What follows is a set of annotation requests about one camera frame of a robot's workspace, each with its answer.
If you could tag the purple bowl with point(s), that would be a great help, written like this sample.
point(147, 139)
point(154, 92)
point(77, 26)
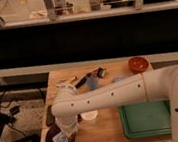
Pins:
point(53, 130)

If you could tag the light blue towel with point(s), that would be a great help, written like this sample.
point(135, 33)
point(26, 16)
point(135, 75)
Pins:
point(60, 137)

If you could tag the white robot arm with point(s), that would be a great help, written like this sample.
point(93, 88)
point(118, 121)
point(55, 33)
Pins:
point(159, 84)

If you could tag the red bowl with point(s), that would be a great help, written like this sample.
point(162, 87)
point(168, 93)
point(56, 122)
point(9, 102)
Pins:
point(138, 64)

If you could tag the small black box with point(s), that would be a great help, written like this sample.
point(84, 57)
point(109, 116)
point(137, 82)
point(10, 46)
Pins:
point(101, 72)

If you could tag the wooden utensil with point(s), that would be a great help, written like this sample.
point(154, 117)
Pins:
point(68, 81)

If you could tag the white cup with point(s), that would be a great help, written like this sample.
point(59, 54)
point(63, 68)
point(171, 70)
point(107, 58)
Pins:
point(90, 117)

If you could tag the black remote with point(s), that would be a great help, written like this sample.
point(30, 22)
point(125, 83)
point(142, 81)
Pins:
point(49, 118)

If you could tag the green tray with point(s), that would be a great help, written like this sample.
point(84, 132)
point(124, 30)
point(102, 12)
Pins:
point(142, 120)

